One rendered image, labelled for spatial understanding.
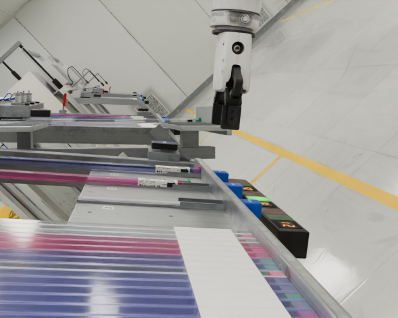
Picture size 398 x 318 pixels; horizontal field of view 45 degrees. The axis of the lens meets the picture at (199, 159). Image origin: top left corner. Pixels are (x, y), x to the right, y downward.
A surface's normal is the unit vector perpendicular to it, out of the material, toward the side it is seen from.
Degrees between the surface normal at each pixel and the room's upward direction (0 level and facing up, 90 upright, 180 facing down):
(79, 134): 90
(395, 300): 0
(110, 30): 90
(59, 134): 90
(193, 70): 90
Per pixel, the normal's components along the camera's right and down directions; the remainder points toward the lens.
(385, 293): -0.67, -0.71
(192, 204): 0.14, 0.15
